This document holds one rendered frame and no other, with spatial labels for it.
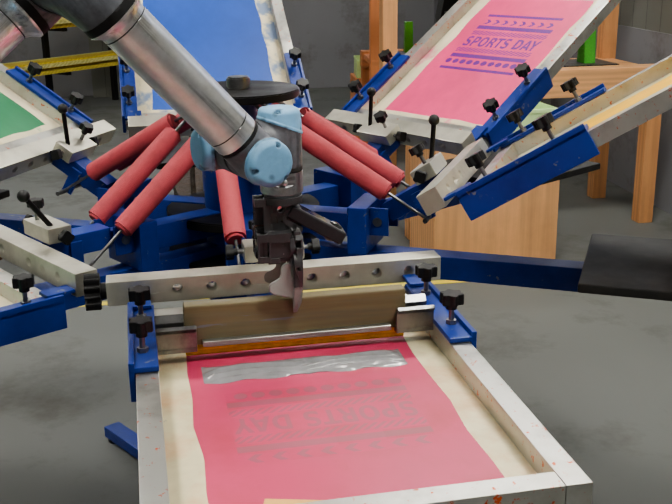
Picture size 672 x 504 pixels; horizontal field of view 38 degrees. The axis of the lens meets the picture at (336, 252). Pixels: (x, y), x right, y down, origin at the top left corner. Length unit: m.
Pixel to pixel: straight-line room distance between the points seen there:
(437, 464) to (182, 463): 0.37
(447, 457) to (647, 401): 2.51
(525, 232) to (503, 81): 2.34
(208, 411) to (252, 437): 0.12
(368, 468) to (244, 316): 0.46
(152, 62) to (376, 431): 0.64
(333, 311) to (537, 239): 3.62
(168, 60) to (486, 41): 1.97
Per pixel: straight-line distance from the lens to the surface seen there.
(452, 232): 5.15
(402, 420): 1.55
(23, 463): 3.55
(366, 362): 1.74
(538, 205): 5.29
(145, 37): 1.42
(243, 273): 1.97
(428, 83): 3.19
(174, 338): 1.75
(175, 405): 1.63
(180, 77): 1.44
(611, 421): 3.73
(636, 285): 2.22
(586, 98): 2.57
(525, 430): 1.47
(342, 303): 1.79
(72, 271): 2.05
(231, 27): 3.60
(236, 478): 1.41
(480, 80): 3.09
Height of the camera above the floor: 1.67
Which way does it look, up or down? 18 degrees down
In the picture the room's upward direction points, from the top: 1 degrees counter-clockwise
